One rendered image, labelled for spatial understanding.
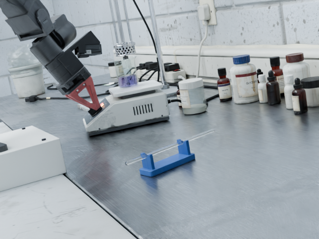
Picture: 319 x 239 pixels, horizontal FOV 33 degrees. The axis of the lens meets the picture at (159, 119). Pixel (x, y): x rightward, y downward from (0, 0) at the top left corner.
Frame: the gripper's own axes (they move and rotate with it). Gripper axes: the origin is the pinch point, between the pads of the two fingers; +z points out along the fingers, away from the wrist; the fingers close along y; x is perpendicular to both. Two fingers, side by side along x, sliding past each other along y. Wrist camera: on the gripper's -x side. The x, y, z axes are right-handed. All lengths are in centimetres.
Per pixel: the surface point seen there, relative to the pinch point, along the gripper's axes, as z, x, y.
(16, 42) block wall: -26, -36, 233
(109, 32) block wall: 0, -57, 131
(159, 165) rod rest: 7.9, 6.6, -40.5
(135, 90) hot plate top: 2.7, -8.5, -5.4
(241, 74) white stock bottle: 16.6, -30.1, -10.5
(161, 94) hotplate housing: 7.4, -12.4, -6.5
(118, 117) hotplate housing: 4.9, -1.4, -4.3
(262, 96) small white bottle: 23.3, -29.2, -13.7
